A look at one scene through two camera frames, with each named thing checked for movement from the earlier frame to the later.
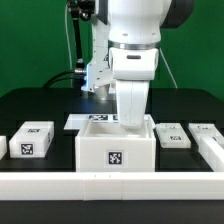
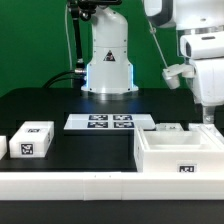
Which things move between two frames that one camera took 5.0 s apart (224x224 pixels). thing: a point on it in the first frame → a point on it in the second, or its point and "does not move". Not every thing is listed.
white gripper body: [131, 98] → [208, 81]
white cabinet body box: [102, 145] → [177, 151]
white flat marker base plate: [78, 121] does not move
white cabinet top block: [32, 139] does not move
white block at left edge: [3, 146] does not move
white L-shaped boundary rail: [99, 186] does not move
